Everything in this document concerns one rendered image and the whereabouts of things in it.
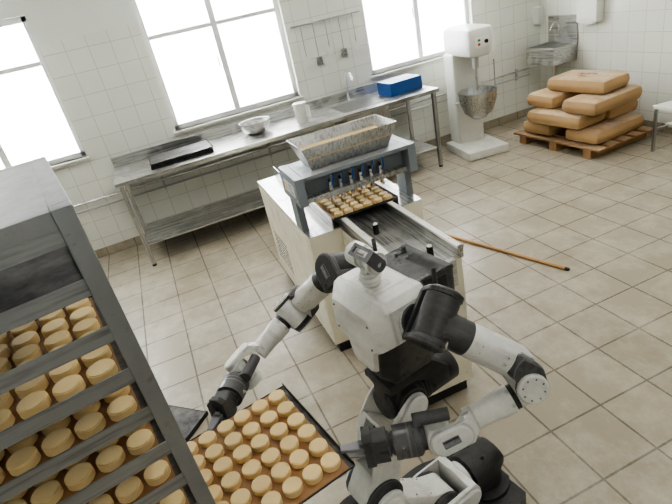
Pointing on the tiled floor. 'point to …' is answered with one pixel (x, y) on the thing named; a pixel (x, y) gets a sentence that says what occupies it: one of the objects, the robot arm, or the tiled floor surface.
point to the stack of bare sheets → (188, 420)
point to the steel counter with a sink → (132, 173)
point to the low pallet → (585, 143)
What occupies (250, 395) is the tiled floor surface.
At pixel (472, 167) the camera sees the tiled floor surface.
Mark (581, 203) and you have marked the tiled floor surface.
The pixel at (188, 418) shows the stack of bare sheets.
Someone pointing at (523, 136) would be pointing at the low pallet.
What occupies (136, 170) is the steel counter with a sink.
